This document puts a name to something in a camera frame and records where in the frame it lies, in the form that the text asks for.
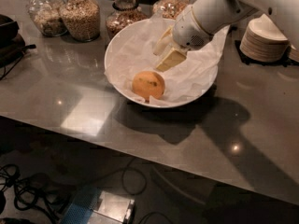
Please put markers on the orange fruit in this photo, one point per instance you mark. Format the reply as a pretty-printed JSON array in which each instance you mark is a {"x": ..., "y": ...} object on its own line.
[{"x": 148, "y": 84}]

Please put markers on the white ceramic bowl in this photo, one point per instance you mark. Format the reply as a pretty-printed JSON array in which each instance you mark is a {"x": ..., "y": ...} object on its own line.
[{"x": 118, "y": 44}]

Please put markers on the glass jar with dark granola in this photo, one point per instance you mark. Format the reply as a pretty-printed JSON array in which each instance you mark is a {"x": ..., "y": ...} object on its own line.
[{"x": 126, "y": 12}]

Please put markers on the white paper bowl liner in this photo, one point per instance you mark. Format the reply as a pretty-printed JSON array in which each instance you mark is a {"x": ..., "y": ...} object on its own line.
[{"x": 137, "y": 50}]

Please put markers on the black tray under plates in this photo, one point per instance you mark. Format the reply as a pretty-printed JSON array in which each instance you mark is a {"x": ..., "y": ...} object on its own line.
[{"x": 284, "y": 61}]

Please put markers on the dark appliance at left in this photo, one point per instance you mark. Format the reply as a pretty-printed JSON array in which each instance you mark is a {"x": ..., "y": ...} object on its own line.
[{"x": 12, "y": 45}]

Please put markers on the glass jar with oats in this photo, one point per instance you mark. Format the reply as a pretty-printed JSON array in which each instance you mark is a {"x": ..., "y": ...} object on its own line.
[{"x": 45, "y": 14}]

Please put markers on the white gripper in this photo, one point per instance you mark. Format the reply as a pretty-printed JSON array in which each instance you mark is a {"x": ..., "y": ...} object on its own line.
[{"x": 186, "y": 32}]

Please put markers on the glass jar with mixed cereal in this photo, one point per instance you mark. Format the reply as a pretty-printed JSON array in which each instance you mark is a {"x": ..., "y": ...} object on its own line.
[{"x": 169, "y": 9}]

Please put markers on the glass jar with grains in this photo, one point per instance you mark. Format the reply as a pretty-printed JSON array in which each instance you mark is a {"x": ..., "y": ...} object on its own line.
[{"x": 82, "y": 19}]

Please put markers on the blue and grey floor box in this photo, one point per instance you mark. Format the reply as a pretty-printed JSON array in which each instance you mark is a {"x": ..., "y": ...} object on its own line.
[{"x": 95, "y": 206}]

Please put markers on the stack of paper plates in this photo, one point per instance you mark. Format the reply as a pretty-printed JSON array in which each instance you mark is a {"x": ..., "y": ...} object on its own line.
[{"x": 263, "y": 41}]

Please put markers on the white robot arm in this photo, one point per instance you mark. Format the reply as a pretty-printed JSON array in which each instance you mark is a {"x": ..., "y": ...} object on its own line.
[{"x": 283, "y": 13}]

